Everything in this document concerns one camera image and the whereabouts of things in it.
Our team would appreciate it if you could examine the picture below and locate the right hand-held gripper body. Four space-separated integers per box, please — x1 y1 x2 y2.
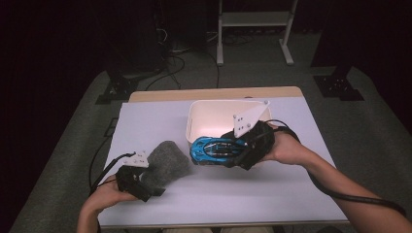
232 100 277 171

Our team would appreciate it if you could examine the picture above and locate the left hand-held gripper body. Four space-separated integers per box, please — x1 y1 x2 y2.
115 150 154 203

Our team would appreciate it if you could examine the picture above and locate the white plastic bin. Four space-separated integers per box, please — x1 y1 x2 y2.
185 99 274 153

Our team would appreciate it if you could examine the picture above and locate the grey fuzzy cloth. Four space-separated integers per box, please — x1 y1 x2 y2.
140 140 192 192

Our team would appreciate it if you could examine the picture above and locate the blue toy car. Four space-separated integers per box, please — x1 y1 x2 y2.
189 136 250 168

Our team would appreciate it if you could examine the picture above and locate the person's left hand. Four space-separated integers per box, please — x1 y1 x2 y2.
85 174 139 215

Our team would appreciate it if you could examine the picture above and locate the person's right hand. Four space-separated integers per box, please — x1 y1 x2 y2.
260 124 314 167

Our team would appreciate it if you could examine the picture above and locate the white table mat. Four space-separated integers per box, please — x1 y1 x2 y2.
96 96 350 229

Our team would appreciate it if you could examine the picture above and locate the black floor socket plate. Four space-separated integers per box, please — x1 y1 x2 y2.
103 117 120 138

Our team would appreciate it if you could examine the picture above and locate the wooden table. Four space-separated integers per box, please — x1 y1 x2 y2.
128 85 304 104

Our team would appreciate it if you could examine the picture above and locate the black stand base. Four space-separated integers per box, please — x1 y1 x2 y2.
313 66 365 102
94 69 141 106

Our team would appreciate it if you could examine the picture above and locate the white metal stand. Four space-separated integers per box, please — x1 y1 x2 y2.
216 0 299 67

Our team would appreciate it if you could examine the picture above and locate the left hand-held gripper cable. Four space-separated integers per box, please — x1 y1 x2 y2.
88 151 137 195

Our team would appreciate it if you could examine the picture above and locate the hand-held gripper cable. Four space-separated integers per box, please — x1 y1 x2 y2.
88 151 137 195
264 118 408 218

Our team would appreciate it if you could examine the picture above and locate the black cable beside table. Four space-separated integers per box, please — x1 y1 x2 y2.
88 135 113 192

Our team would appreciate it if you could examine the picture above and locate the looped black floor cable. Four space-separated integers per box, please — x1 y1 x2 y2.
144 54 187 91

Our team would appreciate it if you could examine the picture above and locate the right hand-held gripper cable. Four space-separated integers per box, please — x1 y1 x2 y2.
264 118 408 218

